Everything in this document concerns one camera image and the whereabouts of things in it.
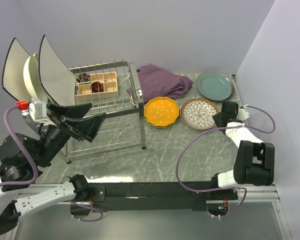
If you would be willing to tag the white round plate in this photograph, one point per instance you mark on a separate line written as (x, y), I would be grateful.
(32, 80)

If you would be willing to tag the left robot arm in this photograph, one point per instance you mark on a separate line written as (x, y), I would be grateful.
(21, 157)

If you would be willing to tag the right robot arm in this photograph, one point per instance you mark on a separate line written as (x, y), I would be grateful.
(255, 159)

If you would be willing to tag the steel dish rack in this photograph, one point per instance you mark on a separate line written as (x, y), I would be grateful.
(124, 126)

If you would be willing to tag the large square plate, far left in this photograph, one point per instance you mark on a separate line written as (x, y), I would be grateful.
(12, 76)

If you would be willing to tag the orange dotted plate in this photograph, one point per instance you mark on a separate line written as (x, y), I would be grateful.
(161, 111)

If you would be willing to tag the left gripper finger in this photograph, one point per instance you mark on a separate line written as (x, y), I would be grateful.
(59, 112)
(82, 129)

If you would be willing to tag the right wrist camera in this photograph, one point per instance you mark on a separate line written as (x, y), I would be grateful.
(243, 113)

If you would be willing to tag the white ribbed brown bowl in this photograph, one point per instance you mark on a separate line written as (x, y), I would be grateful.
(198, 114)

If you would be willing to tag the wooden cutlery box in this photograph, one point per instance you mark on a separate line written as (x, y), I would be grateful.
(96, 86)

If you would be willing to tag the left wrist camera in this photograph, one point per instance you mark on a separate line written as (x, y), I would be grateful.
(38, 111)

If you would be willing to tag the black base beam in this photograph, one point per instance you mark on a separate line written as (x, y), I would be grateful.
(138, 196)

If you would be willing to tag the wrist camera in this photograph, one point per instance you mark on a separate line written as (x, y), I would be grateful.
(243, 113)
(38, 111)

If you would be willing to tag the dark green round plate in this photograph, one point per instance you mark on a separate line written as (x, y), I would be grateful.
(207, 85)

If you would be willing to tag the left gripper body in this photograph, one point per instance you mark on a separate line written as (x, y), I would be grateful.
(57, 136)

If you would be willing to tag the aluminium rail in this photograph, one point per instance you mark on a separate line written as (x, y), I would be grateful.
(261, 194)

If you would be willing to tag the purple cloth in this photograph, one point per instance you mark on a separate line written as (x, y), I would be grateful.
(159, 82)

